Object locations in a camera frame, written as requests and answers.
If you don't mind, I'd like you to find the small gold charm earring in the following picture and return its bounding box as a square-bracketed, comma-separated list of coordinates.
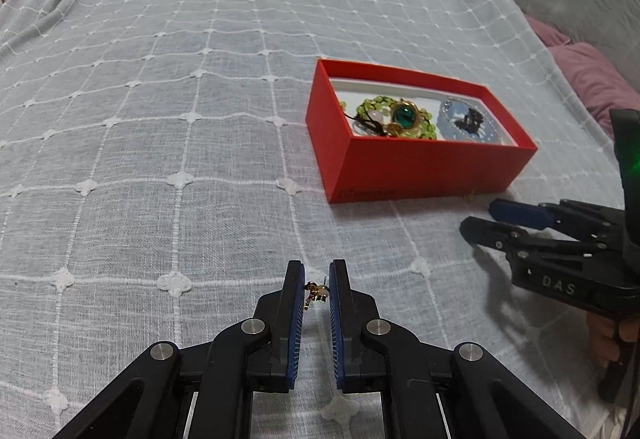
[304, 281, 330, 310]

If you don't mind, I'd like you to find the red jewelry box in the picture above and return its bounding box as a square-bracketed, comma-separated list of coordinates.
[306, 59, 537, 203]

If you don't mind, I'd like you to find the person right hand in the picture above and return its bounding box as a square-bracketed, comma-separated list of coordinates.
[586, 312, 639, 367]

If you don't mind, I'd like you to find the black hair clip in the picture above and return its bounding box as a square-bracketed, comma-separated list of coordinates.
[454, 108, 484, 135]

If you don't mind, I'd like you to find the pink blanket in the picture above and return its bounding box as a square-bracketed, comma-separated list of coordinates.
[525, 14, 639, 138]

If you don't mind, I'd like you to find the grey checked bedspread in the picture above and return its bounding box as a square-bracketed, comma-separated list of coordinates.
[1, 0, 622, 438]

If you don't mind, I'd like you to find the light blue bead bracelet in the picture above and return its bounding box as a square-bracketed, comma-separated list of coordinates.
[436, 97, 501, 142]

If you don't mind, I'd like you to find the green gem gold ring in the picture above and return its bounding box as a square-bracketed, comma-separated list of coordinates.
[389, 99, 422, 133]

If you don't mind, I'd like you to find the pink stone ring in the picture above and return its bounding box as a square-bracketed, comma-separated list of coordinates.
[351, 111, 388, 138]

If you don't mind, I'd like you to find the green bead bracelet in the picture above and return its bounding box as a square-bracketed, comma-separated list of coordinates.
[339, 94, 440, 142]

